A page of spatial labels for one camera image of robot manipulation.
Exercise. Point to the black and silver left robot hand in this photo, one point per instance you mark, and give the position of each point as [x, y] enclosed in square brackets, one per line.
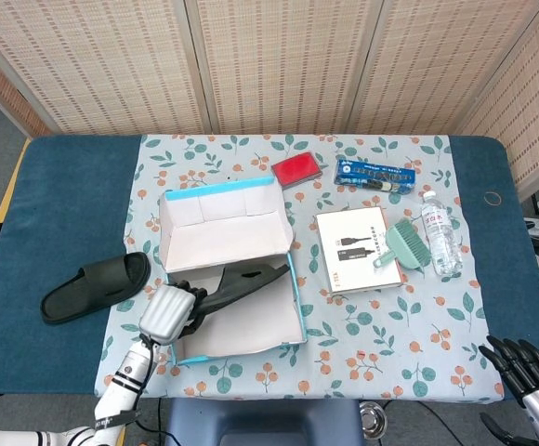
[165, 313]

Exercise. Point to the black rubber slipper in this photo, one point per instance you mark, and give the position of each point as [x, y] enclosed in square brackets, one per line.
[93, 290]
[241, 290]

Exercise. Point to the blue cardboard shoe box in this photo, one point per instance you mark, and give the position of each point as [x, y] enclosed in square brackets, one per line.
[223, 237]

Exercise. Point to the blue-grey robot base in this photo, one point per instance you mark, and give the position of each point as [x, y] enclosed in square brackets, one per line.
[260, 418]

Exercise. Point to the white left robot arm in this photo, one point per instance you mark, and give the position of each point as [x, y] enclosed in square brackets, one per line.
[125, 385]

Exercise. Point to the floral patterned tablecloth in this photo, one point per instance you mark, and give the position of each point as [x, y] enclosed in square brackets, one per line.
[344, 334]

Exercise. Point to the clear plastic water bottle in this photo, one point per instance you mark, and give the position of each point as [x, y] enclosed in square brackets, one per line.
[442, 237]

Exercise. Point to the red flat case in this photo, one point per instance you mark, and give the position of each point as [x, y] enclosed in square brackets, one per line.
[296, 168]

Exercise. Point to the green cleaning brush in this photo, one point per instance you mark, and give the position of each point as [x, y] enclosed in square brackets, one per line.
[406, 246]

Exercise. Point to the tan rubber band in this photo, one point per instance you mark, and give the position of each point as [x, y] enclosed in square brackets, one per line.
[484, 199]

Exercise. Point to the blue printed carton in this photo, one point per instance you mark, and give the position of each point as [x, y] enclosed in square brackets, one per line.
[374, 176]

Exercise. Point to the bamboo folding screen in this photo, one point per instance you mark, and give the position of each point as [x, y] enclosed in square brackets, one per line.
[274, 69]

